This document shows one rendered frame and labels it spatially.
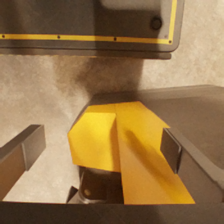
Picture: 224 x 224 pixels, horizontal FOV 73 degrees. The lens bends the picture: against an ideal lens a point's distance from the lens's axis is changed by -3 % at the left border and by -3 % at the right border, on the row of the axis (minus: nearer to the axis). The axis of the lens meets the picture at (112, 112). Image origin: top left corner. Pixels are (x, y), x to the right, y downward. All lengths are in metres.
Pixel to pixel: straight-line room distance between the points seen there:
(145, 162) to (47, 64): 0.72
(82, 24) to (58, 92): 0.45
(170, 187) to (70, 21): 0.46
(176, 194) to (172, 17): 0.45
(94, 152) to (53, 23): 0.40
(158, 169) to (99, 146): 0.32
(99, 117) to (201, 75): 0.63
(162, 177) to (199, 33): 0.80
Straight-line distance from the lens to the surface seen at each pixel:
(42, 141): 0.17
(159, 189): 0.21
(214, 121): 0.38
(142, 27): 0.50
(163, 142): 0.17
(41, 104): 0.90
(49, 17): 0.52
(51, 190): 1.17
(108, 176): 0.66
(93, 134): 0.50
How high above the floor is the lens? 0.80
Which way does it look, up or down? 73 degrees down
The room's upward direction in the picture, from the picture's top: 176 degrees clockwise
